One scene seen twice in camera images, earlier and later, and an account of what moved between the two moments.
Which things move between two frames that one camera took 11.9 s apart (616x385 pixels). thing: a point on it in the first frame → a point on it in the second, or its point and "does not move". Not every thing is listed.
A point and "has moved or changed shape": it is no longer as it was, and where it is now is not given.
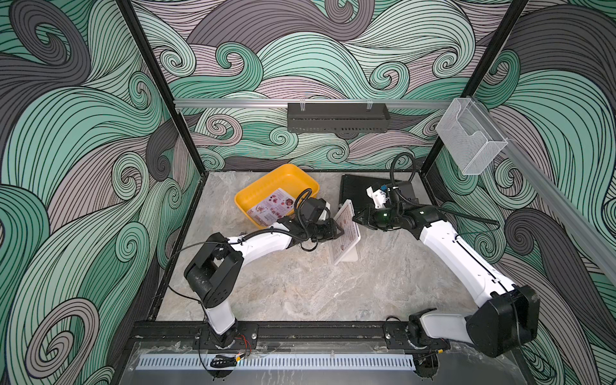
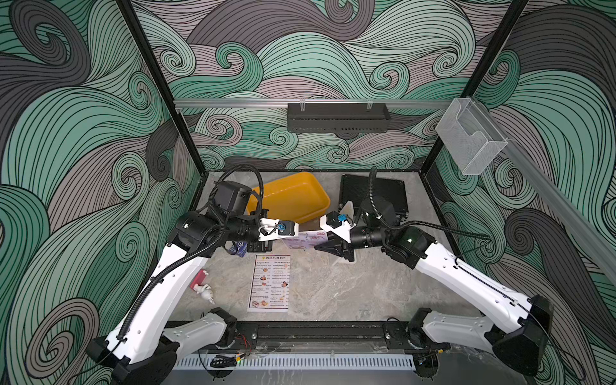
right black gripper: (368, 218) → (338, 248)
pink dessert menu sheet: (277, 204) has moved or changed shape
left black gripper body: (320, 232) → (246, 230)
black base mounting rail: (285, 334) does not move
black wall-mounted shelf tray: (338, 118) does not move
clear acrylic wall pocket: (468, 137) does not move
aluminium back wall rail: (201, 103) does not move
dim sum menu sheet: (342, 245) → (270, 283)
